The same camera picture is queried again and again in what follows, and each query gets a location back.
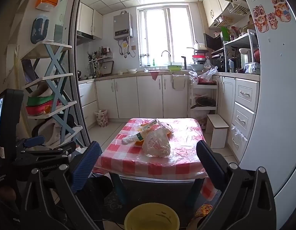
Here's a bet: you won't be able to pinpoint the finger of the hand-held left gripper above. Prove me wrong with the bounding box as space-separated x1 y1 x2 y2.
17 141 77 160
22 135 46 149

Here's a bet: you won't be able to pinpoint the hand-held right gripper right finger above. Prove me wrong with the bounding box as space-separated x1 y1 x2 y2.
196 140 277 230

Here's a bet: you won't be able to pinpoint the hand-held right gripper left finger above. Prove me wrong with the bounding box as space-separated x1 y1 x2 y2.
21 141 103 230

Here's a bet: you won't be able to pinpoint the white fluffy cloth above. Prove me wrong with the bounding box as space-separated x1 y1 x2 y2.
142 118 174 159

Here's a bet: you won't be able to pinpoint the white shoe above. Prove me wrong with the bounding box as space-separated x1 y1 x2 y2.
32 118 74 146

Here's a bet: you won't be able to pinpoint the red checked tablecloth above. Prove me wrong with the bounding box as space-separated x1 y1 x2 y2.
92 117 218 200

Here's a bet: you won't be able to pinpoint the white step stool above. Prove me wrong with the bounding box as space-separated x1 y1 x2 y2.
206 114 229 149

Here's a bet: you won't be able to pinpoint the red green folded cloth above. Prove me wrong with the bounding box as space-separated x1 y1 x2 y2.
26 95 64 117

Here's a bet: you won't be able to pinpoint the clear plastic bag on drawer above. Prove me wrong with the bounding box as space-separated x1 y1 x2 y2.
231 126 248 141

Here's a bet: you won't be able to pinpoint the floral bag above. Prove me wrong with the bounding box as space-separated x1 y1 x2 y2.
94 109 108 127

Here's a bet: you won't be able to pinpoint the floral slipper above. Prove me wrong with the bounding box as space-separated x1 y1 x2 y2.
195 203 214 218

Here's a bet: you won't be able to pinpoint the plastic bottle green label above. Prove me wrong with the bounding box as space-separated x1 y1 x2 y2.
122 131 148 145

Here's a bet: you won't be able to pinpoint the dark wok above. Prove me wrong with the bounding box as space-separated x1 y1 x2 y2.
191 97 216 108

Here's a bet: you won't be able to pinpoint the white storage trolley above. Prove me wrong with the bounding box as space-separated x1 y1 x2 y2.
189 79 219 125

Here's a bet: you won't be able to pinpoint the yellow green printed wrapper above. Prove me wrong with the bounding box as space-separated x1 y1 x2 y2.
141 118 166 135

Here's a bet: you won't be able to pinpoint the white base cabinets under hob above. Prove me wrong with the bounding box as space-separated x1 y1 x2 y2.
78 80 99 128

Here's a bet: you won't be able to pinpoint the white drawer cabinet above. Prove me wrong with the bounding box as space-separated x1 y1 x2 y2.
217 75 261 163

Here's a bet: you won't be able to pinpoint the white base cabinets under sink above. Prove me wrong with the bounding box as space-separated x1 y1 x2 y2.
95 74 189 120

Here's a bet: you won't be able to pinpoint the white hanging door bin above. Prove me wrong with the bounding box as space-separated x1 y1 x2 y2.
172 74 186 92

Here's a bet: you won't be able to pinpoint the white shelf rack blue struts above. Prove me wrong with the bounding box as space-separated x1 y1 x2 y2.
20 41 84 149

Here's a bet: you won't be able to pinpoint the red white plastic bag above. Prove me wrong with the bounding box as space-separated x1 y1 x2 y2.
189 66 218 84

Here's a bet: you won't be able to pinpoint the white refrigerator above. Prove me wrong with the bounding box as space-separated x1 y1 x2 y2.
237 0 296 194

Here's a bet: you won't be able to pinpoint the black microwave oven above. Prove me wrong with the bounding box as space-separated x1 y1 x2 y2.
211 48 226 72

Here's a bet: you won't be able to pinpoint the chrome sink faucet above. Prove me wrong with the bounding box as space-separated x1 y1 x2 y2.
161 50 173 68

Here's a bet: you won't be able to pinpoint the range hood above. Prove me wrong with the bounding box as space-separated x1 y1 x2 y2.
76 31 96 45

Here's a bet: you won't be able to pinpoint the metal counter rack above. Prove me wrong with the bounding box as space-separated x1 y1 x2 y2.
223 30 260 74

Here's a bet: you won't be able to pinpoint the kitchen window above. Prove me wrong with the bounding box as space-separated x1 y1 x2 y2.
137 5 195 69

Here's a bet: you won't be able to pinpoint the medium lion fridge magnet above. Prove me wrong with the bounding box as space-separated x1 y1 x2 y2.
252 5 270 33

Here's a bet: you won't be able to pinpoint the small lion fridge magnet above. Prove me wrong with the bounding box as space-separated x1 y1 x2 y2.
268 13 278 29

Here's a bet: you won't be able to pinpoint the large lion fridge magnet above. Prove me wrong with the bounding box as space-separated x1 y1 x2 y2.
270 0 291 22

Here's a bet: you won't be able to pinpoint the sliding door frame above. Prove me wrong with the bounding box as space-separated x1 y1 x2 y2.
66 0 91 147

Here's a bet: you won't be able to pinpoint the wall utensil rack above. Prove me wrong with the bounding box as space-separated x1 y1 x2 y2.
88 47 114 77

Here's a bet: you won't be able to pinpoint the white wall cabinets beside hood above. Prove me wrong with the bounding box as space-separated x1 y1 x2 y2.
77 2 103 40

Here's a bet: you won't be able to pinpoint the wall water heater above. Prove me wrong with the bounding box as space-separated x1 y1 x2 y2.
113 13 133 40

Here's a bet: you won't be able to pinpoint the wire dish rack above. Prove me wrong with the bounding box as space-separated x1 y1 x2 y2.
214 0 250 28

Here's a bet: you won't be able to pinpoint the white wall cabinets above rack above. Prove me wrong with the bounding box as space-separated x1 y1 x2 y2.
202 0 242 28

